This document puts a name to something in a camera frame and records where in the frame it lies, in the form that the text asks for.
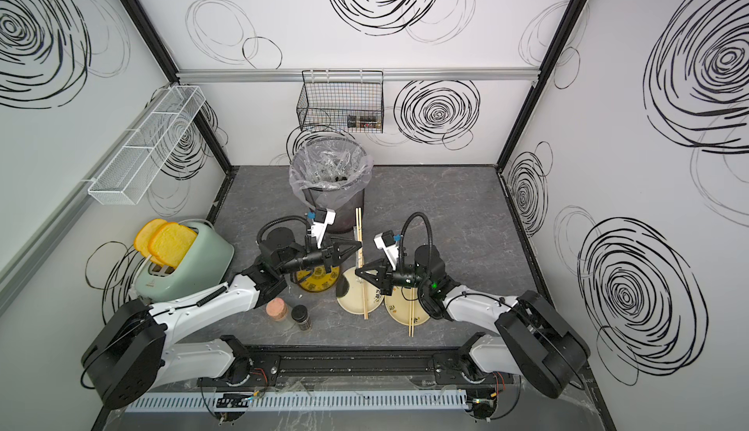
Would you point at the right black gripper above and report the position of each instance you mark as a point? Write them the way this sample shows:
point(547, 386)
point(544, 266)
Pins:
point(385, 280)

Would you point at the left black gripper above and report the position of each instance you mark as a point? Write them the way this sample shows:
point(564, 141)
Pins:
point(330, 255)

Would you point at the bamboo chopsticks pair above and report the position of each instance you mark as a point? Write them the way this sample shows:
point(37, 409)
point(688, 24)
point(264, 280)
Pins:
point(411, 320)

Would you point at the chopsticks green tip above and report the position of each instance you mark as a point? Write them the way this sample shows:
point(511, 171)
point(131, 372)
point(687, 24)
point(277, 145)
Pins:
point(364, 297)

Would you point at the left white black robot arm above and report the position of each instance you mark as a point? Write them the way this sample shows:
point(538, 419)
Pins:
point(142, 346)

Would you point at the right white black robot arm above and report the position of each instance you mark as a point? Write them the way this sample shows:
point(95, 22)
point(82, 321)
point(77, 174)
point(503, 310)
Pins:
point(522, 335)

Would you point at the cream plate red black marks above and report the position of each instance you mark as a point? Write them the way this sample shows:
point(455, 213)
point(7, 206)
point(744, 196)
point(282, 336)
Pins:
point(398, 308)

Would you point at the yellow patterned plate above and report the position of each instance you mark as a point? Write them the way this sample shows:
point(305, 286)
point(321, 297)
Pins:
point(317, 280)

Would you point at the cream plate with flower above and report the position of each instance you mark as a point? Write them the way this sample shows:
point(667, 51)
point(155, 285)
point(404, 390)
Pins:
point(348, 290)

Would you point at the black mesh trash bin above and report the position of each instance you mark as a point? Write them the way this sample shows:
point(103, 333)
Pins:
point(345, 215)

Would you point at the black lid spice bottle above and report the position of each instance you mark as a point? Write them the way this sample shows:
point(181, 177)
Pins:
point(300, 315)

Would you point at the pink lid jar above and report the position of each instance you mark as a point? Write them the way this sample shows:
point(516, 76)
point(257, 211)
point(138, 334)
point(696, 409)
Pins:
point(279, 313)

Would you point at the clear plastic bin liner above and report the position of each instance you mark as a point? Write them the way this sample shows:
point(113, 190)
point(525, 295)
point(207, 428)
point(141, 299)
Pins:
point(338, 166)

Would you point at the mint green toaster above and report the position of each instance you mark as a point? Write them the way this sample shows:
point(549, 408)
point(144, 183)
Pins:
point(203, 267)

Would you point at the right yellow toast slice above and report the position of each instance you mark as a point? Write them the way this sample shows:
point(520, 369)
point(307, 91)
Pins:
point(170, 243)

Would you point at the yellow toast slice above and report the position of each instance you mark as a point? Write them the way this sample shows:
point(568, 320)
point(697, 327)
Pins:
point(145, 235)
point(170, 243)

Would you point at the left yellow toast slice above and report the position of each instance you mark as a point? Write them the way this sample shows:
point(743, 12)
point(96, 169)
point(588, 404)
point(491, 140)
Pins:
point(145, 235)

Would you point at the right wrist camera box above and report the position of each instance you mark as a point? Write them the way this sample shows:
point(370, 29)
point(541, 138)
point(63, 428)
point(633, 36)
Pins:
point(388, 242)

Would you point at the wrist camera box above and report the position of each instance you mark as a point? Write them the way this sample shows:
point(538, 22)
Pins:
point(318, 222)
point(388, 242)

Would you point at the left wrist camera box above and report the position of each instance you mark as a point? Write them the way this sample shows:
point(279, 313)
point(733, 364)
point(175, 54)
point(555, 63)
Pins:
point(318, 222)

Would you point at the items in wire basket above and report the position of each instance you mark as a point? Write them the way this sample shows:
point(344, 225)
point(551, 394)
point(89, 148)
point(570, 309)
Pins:
point(361, 122)

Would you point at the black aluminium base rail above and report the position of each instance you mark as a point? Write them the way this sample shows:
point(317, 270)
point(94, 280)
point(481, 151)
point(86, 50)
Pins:
point(273, 365)

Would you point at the black wire wall basket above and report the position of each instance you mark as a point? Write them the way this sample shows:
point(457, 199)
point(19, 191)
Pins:
point(327, 97)

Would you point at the white slotted cable duct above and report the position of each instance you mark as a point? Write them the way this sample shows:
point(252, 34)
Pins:
point(227, 402)

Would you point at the white wire wall shelf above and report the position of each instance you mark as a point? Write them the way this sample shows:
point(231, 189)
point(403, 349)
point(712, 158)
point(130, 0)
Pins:
point(165, 141)

